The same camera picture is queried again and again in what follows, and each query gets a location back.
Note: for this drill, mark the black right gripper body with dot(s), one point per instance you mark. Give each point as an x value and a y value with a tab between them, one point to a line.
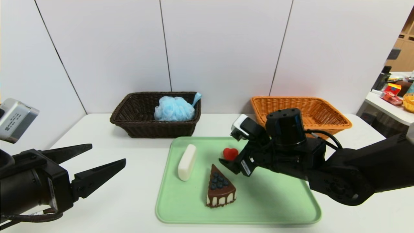
245	167

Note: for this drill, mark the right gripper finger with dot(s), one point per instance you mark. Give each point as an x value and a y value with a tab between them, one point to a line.
231	165

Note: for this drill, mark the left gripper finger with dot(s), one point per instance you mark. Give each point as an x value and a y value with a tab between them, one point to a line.
97	178
68	152

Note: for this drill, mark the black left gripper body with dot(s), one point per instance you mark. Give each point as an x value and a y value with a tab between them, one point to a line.
57	184

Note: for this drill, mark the red rubber duck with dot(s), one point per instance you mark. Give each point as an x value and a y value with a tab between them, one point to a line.
230	152

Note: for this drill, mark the chocolate blueberry cake slice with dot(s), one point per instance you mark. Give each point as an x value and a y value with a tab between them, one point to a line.
220	191

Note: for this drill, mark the light blue mesh loofah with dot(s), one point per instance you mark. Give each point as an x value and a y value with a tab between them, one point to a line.
174	110

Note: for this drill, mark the black silver right arm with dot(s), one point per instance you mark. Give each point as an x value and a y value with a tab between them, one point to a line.
355	168

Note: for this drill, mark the dark brown wicker basket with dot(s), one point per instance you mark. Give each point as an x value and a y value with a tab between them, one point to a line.
139	127

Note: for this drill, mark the orange wicker basket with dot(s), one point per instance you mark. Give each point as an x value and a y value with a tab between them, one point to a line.
323	110

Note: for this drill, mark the light green plastic tray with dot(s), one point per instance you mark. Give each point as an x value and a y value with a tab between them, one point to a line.
258	200

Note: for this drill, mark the white soap bar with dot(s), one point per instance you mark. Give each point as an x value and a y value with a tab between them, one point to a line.
187	163

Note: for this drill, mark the white side table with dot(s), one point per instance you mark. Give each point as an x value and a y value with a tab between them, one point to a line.
388	111

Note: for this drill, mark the red plastic packet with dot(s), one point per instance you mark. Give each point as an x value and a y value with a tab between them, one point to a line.
390	99

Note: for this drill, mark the black upright device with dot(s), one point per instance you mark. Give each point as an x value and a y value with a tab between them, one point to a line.
380	80

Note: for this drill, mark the red colourful small box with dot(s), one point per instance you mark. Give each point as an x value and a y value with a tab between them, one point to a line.
392	89

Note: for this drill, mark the yellow woven bowl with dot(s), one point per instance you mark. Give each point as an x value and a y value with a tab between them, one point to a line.
408	103

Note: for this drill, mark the dark brown box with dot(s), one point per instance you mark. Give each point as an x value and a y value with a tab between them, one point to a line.
405	86

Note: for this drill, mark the wooden shelf cabinet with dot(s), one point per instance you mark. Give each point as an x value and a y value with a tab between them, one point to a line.
406	55

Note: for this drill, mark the black right camera bracket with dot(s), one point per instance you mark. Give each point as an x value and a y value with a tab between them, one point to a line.
257	129

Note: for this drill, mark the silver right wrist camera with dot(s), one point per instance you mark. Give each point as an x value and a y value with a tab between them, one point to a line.
240	124

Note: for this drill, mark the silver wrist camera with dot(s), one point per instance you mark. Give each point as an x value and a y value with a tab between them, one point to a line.
240	124
16	119

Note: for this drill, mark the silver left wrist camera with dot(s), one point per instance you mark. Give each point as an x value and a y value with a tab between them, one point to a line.
16	119

